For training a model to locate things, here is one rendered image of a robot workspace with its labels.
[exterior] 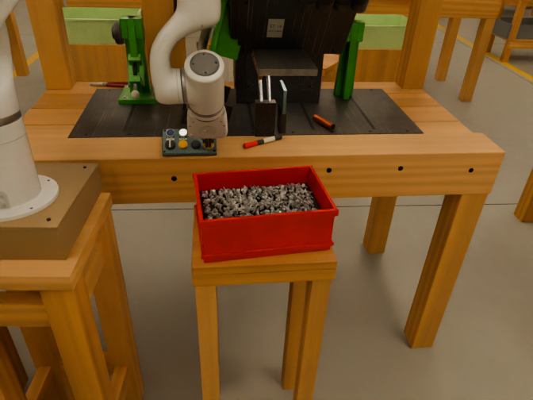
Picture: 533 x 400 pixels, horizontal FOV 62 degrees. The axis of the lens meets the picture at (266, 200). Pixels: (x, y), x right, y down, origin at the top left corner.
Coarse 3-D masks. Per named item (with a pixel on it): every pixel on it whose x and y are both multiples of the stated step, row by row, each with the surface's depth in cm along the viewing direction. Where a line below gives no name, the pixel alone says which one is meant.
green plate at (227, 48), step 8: (224, 0) 124; (224, 8) 125; (224, 16) 127; (224, 24) 129; (216, 32) 128; (224, 32) 130; (216, 40) 130; (224, 40) 131; (232, 40) 131; (216, 48) 132; (224, 48) 132; (232, 48) 133; (224, 56) 134; (232, 56) 134
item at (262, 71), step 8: (256, 56) 128; (264, 56) 128; (272, 56) 128; (280, 56) 128; (288, 56) 129; (296, 56) 129; (304, 56) 129; (256, 64) 123; (264, 64) 121; (272, 64) 122; (280, 64) 122; (288, 64) 122; (296, 64) 123; (304, 64) 123; (312, 64) 123; (264, 72) 119; (272, 72) 119; (280, 72) 119; (288, 72) 119; (296, 72) 120; (304, 72) 120; (312, 72) 120
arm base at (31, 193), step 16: (0, 128) 86; (16, 128) 88; (0, 144) 87; (16, 144) 89; (0, 160) 88; (16, 160) 90; (32, 160) 95; (0, 176) 89; (16, 176) 91; (32, 176) 95; (0, 192) 91; (16, 192) 92; (32, 192) 95; (48, 192) 99; (0, 208) 91; (16, 208) 93; (32, 208) 94
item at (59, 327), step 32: (96, 256) 112; (96, 288) 125; (0, 320) 99; (32, 320) 99; (64, 320) 98; (128, 320) 139; (0, 352) 110; (32, 352) 139; (64, 352) 104; (96, 352) 109; (128, 352) 141; (0, 384) 110; (32, 384) 137; (64, 384) 150; (96, 384) 110; (128, 384) 150
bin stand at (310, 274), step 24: (192, 264) 102; (216, 264) 102; (240, 264) 103; (264, 264) 103; (288, 264) 104; (312, 264) 105; (336, 264) 105; (216, 288) 106; (312, 288) 110; (216, 312) 110; (288, 312) 147; (312, 312) 114; (216, 336) 115; (288, 336) 149; (312, 336) 119; (216, 360) 121; (288, 360) 156; (312, 360) 125; (216, 384) 126; (288, 384) 163; (312, 384) 131
